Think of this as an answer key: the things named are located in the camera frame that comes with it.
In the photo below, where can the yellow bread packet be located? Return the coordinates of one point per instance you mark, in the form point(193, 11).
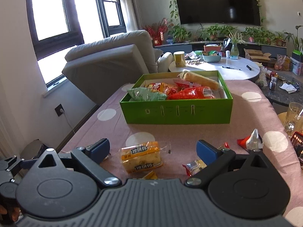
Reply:
point(150, 176)

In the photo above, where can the orange bread packet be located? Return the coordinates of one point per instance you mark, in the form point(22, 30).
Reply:
point(142, 157)

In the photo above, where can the light blue snack bowl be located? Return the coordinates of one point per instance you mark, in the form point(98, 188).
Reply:
point(211, 58)

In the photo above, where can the dark tv console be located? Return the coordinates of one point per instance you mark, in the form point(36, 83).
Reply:
point(193, 46)

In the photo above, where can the shiny red snack bag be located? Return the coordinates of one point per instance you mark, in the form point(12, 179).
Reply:
point(194, 93)

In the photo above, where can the white round coffee table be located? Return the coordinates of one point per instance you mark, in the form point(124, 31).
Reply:
point(230, 69)

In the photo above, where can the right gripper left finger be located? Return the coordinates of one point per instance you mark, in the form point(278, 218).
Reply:
point(88, 161)

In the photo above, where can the clear bag of bread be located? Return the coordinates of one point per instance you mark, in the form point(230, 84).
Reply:
point(199, 79)

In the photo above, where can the wall mounted television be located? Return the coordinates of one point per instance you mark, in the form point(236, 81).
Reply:
point(244, 12)

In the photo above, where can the pale green snack bag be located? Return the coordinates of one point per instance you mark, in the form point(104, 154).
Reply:
point(146, 94)

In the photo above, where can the wall power socket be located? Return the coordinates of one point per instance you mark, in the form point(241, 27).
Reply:
point(59, 110)

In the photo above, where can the small candy packet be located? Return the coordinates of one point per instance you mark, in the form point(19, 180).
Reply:
point(194, 167)

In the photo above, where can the glass vase with plant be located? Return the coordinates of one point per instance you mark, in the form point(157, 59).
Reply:
point(235, 38)

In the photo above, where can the red noodle snack bag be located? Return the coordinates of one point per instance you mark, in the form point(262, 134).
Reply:
point(183, 84)

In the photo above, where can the pink polka dot tablecloth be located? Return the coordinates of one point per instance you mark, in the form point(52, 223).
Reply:
point(251, 110)

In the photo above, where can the yellow canister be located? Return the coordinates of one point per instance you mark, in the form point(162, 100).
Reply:
point(179, 57)

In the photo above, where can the red cased smartphone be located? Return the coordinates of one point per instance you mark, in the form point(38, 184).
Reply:
point(297, 142)

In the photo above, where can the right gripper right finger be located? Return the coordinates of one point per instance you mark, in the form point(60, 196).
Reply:
point(217, 162)

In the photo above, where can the red yellow snack bag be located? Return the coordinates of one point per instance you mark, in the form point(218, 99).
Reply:
point(164, 88)

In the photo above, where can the cardboard box on console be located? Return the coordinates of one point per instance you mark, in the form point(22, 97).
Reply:
point(257, 56)

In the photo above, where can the drinking glass with spoon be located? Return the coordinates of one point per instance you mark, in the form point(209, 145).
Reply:
point(293, 119)

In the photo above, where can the beige sofa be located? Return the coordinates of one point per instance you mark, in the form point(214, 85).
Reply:
point(100, 68)

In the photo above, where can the small red white snack packet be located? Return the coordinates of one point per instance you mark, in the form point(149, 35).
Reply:
point(252, 142)

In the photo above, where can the green cardboard box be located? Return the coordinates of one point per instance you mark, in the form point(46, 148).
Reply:
point(214, 111)

